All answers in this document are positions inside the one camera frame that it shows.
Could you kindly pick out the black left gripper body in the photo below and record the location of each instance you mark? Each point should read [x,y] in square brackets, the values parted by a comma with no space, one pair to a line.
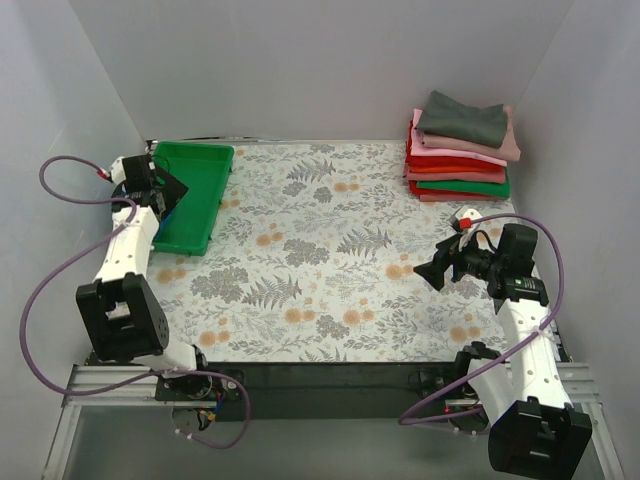
[163,188]

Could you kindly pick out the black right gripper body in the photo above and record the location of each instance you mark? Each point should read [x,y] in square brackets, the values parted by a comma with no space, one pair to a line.
[447,261]

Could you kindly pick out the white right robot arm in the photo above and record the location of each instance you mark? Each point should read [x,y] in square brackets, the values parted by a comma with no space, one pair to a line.
[534,429]

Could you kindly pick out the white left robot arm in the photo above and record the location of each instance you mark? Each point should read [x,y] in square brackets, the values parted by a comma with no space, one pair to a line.
[124,319]

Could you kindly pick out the green plastic tray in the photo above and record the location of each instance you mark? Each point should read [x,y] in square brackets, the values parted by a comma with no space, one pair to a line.
[204,169]

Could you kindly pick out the bottom pink folded t shirt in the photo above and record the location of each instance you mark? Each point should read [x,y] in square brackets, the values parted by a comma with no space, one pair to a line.
[456,197]

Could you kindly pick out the green folded t shirt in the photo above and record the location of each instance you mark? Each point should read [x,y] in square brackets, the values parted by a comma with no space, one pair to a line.
[499,190]

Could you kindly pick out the salmon folded t shirt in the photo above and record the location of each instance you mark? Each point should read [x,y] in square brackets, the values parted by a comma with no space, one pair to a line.
[496,178]

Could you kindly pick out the orange folded t shirt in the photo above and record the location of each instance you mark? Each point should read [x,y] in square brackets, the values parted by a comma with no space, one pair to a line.
[450,171]

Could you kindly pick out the red folded t shirt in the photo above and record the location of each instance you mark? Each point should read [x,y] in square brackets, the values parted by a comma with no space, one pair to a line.
[447,162]

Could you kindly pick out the floral table mat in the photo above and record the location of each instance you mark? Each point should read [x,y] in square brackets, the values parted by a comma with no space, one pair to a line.
[311,258]

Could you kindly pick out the light pink folded t shirt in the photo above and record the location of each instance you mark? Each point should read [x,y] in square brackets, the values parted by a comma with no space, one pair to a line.
[417,149]

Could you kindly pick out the grey folded t shirt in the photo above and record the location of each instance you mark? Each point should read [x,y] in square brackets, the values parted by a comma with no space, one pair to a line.
[446,117]

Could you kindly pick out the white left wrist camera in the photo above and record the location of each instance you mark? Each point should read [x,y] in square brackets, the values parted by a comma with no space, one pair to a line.
[115,173]

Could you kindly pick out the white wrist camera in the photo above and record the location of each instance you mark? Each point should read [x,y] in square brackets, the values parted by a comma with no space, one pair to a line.
[462,221]
[115,173]

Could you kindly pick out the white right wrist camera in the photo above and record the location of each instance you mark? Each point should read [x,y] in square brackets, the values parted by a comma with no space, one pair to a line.
[462,221]

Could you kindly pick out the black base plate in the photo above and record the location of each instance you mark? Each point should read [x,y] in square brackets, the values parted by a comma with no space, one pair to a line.
[302,391]

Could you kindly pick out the aluminium frame rail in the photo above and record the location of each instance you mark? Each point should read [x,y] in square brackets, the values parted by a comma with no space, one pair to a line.
[262,421]

